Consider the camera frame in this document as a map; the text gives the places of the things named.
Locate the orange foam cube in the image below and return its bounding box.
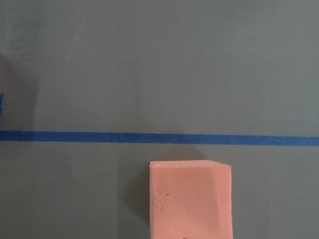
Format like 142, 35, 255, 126
149, 160, 233, 239

